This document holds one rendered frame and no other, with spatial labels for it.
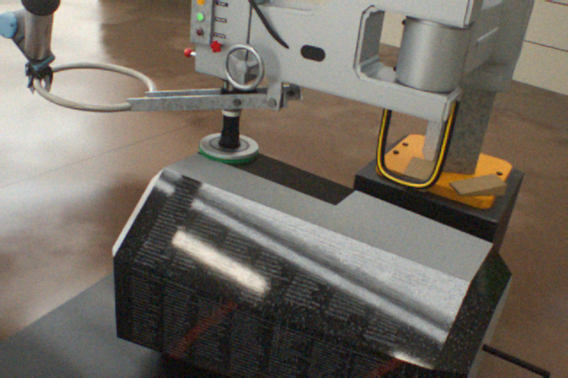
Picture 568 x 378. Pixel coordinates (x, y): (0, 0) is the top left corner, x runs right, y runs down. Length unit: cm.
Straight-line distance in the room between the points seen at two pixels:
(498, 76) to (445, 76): 64
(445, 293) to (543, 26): 619
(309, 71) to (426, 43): 38
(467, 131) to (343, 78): 79
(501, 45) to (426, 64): 63
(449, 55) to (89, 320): 183
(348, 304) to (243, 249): 37
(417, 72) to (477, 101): 72
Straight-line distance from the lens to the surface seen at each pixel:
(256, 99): 203
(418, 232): 188
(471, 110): 244
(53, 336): 266
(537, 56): 773
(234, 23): 196
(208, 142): 222
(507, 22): 231
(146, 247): 199
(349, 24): 180
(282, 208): 187
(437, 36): 173
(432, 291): 170
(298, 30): 186
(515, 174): 280
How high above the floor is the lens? 175
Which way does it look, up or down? 27 degrees down
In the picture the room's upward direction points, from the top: 7 degrees clockwise
